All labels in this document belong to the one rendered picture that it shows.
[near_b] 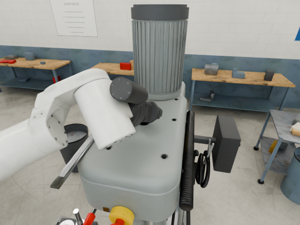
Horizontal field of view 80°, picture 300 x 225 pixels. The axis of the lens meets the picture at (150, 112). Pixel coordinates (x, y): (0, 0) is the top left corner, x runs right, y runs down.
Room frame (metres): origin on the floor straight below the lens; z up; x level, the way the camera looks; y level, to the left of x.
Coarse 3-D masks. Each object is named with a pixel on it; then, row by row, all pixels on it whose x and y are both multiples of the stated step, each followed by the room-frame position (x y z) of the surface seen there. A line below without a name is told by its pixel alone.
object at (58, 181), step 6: (90, 138) 0.38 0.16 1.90; (84, 144) 0.36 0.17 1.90; (90, 144) 0.36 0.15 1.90; (78, 150) 0.33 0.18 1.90; (84, 150) 0.33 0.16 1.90; (78, 156) 0.31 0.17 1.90; (72, 162) 0.29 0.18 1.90; (66, 168) 0.28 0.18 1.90; (72, 168) 0.28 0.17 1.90; (60, 174) 0.26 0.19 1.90; (66, 174) 0.26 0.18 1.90; (54, 180) 0.25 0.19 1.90; (60, 180) 0.25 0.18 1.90; (54, 186) 0.23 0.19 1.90; (60, 186) 0.23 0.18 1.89
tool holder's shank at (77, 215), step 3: (75, 210) 0.53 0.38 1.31; (78, 210) 0.53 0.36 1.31; (75, 213) 0.52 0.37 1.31; (78, 213) 0.52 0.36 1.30; (75, 216) 0.52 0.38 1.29; (78, 216) 0.52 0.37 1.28; (78, 219) 0.52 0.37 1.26; (81, 219) 0.53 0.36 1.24; (78, 222) 0.52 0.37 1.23; (81, 222) 0.52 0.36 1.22
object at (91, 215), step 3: (93, 210) 0.30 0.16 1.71; (90, 213) 0.29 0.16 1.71; (93, 213) 0.29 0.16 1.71; (87, 216) 0.28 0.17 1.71; (90, 216) 0.28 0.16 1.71; (93, 216) 0.28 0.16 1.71; (87, 219) 0.27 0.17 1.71; (90, 219) 0.27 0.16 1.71; (93, 219) 0.27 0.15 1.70; (84, 222) 0.26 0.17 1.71; (87, 222) 0.26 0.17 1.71; (90, 222) 0.26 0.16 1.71
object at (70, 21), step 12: (60, 0) 5.26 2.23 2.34; (72, 0) 5.19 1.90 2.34; (84, 0) 5.12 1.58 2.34; (60, 12) 5.27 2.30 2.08; (72, 12) 5.20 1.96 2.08; (84, 12) 5.13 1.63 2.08; (60, 24) 5.29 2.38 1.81; (72, 24) 5.21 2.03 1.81; (84, 24) 5.14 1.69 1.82; (84, 36) 5.15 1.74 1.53; (96, 36) 5.08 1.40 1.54
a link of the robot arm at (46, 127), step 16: (64, 80) 0.26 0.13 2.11; (80, 80) 0.26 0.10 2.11; (48, 96) 0.24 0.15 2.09; (64, 96) 0.25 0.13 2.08; (32, 112) 0.22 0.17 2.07; (48, 112) 0.22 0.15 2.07; (64, 112) 0.27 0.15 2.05; (32, 128) 0.21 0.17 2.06; (48, 128) 0.21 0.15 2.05; (48, 144) 0.20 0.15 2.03; (64, 144) 0.22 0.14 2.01
